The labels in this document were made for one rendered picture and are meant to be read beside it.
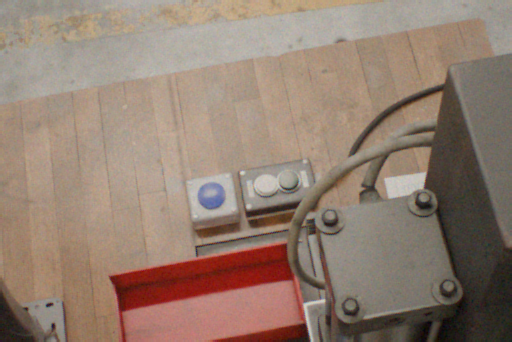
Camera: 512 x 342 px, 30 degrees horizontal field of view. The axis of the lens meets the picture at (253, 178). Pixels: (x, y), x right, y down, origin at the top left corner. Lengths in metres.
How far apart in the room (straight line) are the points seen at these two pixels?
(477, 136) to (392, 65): 0.93
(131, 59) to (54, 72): 0.21
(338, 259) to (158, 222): 0.72
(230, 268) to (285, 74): 0.33
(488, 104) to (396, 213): 0.15
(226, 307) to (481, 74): 0.79
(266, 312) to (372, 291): 0.64
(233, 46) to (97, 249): 1.32
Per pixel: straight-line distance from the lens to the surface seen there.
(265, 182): 1.38
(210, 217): 1.37
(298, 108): 1.48
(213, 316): 1.34
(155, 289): 1.36
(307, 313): 1.08
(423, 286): 0.70
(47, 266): 1.42
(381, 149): 0.73
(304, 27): 2.66
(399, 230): 0.72
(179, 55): 2.64
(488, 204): 0.59
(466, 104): 0.61
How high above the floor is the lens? 2.17
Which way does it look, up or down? 63 degrees down
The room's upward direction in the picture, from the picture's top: 8 degrees counter-clockwise
